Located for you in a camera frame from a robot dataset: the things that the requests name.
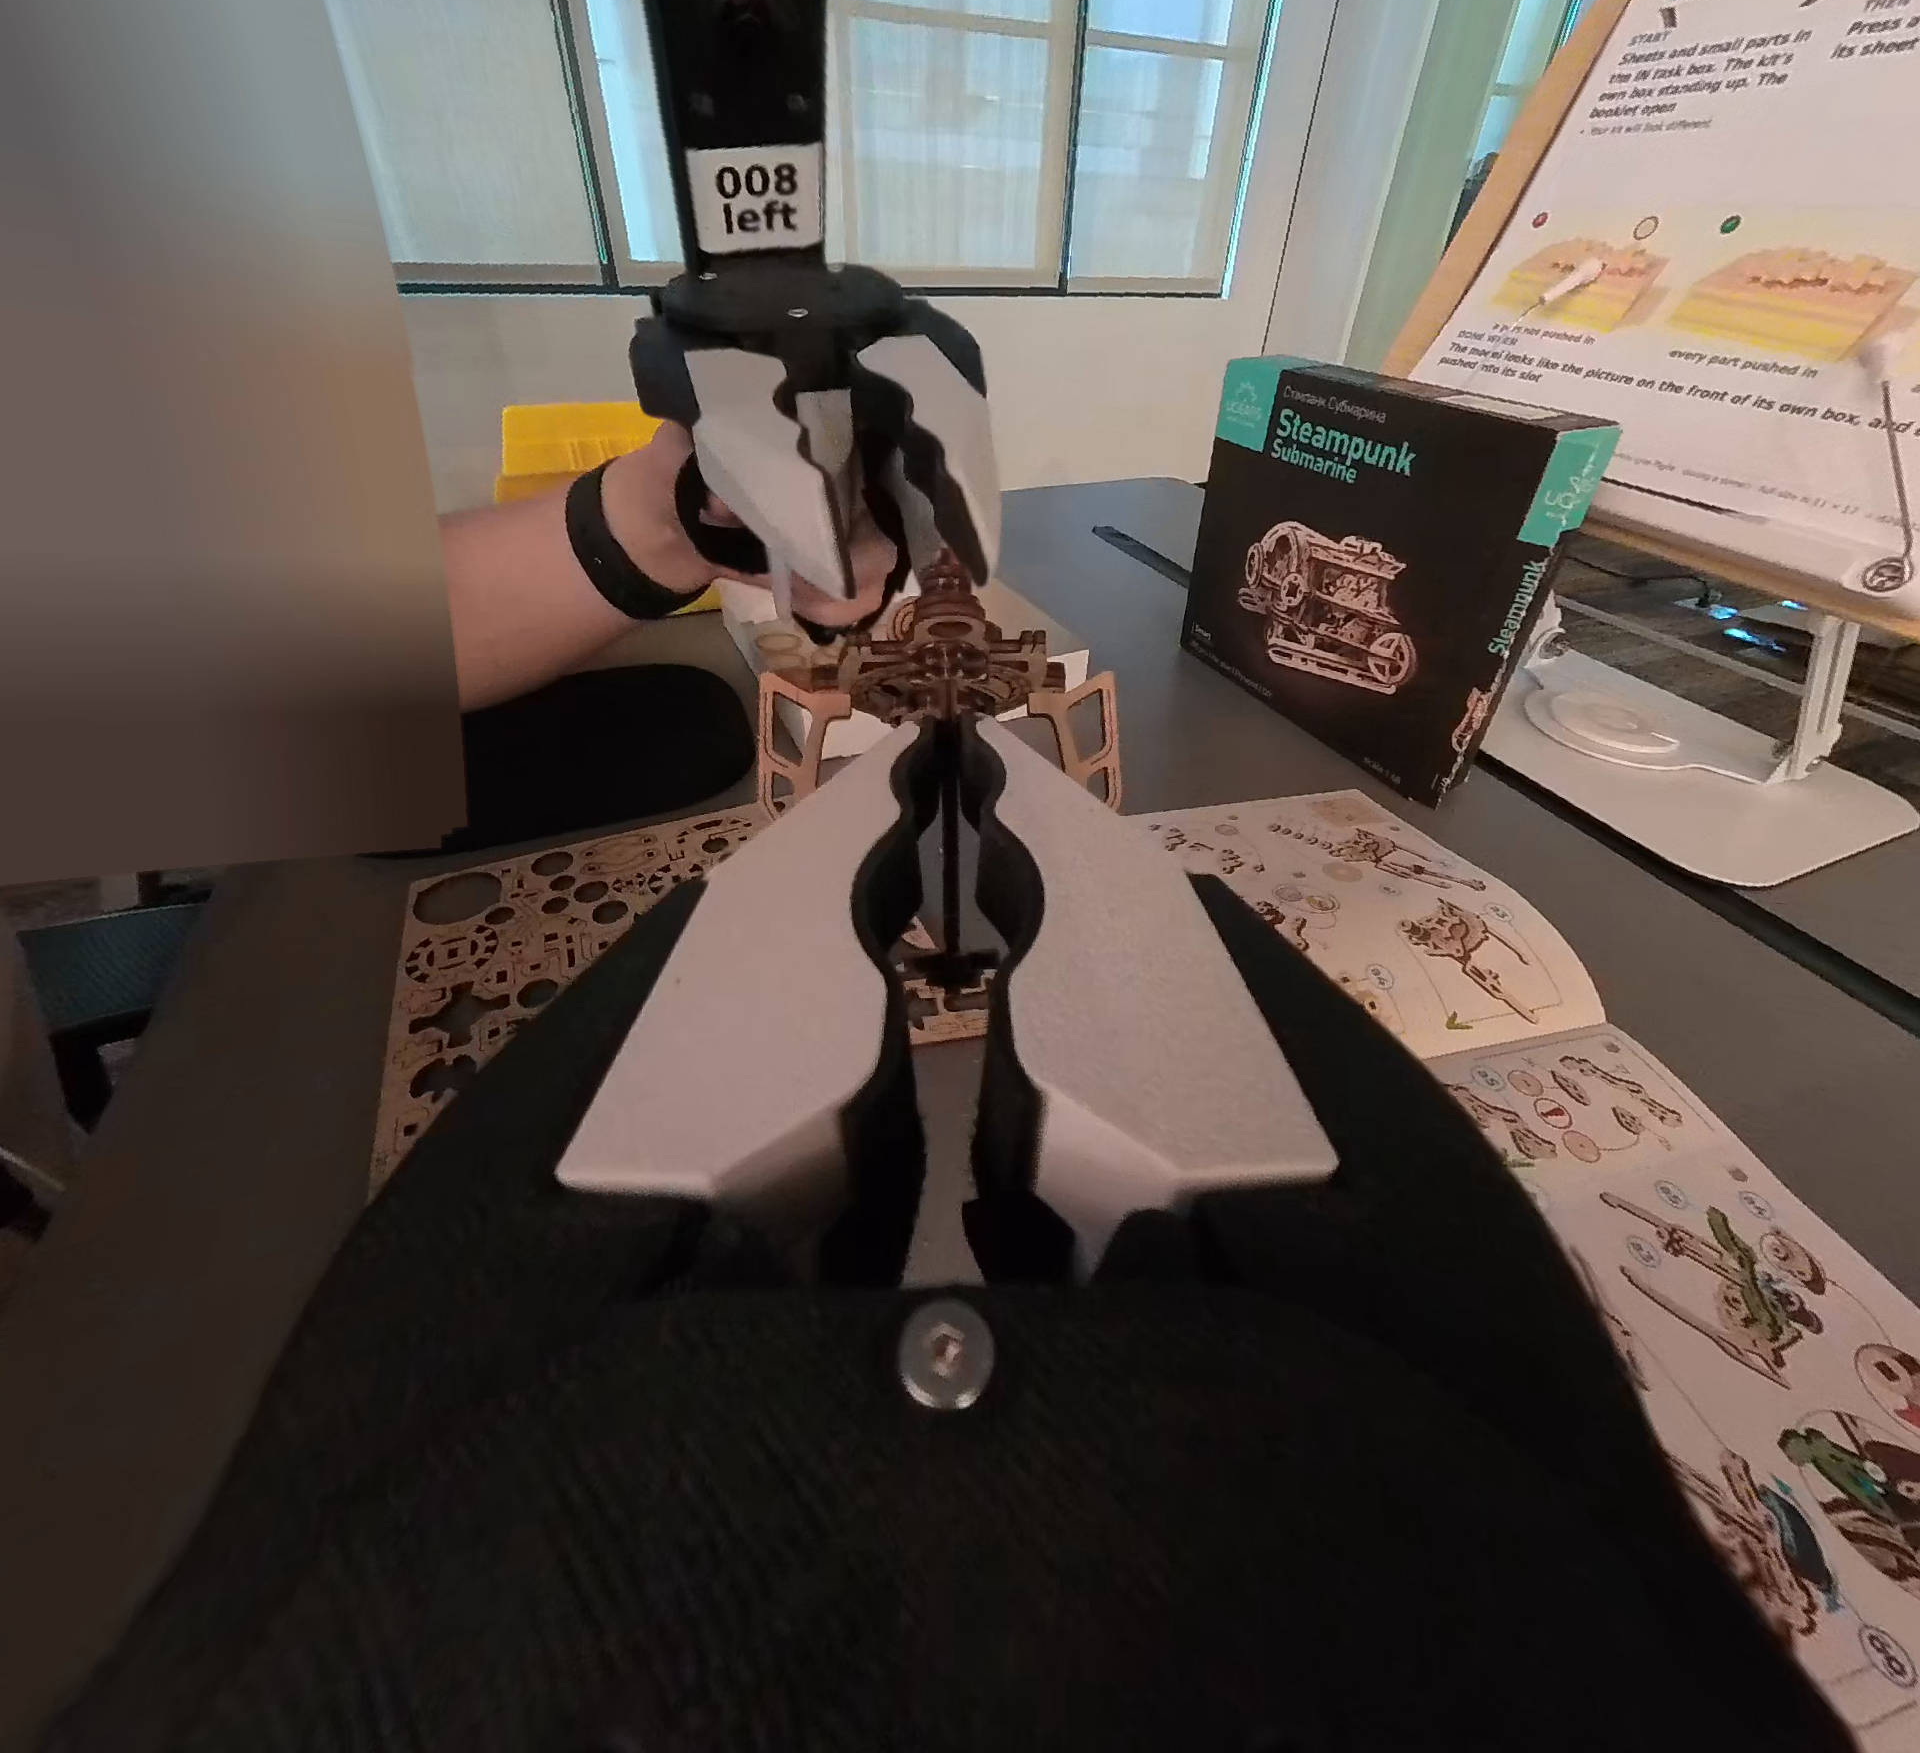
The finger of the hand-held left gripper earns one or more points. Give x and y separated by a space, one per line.
758 462
953 448

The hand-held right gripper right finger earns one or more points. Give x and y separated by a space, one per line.
1140 1033

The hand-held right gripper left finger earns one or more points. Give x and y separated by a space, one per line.
752 1033

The wooden mechanical model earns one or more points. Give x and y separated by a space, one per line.
939 672

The punched-out wooden parts sheet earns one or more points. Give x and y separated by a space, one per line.
496 1033

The black model kit box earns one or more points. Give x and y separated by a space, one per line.
1351 583

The person's left hand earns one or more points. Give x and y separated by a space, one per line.
646 500

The small round wooden part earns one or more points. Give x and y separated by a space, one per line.
783 650

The black wristband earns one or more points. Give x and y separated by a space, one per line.
600 568

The yellow bin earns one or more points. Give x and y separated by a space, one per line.
556 448

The black flat strip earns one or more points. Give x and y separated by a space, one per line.
1148 554

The large window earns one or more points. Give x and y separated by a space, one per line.
975 134

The illustrated instruction booklet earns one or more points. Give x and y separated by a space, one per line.
1651 1183

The white stand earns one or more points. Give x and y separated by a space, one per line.
1696 808

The teal bin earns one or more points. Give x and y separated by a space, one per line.
105 967

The white page holder clip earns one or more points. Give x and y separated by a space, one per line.
1899 478

